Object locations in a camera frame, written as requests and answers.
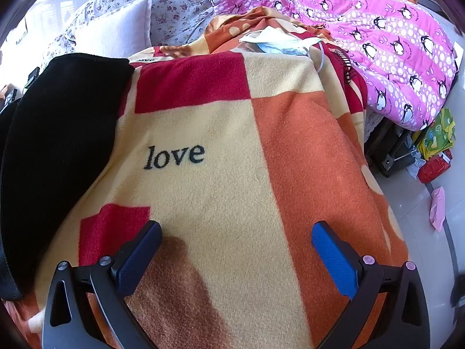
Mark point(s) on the black pants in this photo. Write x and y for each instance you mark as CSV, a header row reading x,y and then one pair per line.
x,y
54,152

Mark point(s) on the red orange checkered blanket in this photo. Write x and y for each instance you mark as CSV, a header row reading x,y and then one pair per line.
x,y
218,207

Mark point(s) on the pink penguin quilt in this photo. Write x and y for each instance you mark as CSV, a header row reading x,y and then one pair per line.
x,y
381,43

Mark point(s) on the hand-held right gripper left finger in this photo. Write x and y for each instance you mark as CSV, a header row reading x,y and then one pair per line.
x,y
143,258

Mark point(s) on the black handheld device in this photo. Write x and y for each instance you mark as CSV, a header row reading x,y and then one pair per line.
x,y
32,76

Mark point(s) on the black smartphone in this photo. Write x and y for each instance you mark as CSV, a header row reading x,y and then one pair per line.
x,y
8,100

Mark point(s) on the white pillow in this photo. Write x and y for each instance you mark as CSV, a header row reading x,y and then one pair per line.
x,y
120,29

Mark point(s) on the red bag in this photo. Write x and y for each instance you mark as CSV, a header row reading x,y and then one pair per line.
x,y
434,169

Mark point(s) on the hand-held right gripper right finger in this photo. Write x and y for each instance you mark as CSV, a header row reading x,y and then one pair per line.
x,y
334,261

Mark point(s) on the blue face mask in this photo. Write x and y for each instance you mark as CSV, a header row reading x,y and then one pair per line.
x,y
279,49

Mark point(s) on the white face mask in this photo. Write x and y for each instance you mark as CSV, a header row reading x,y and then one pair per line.
x,y
269,34

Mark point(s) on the pink packet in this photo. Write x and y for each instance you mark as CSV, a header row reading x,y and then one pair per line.
x,y
437,207

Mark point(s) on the black case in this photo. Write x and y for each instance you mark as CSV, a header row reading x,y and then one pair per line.
x,y
392,149

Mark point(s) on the green yellow bag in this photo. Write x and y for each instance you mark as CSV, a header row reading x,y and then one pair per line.
x,y
436,134

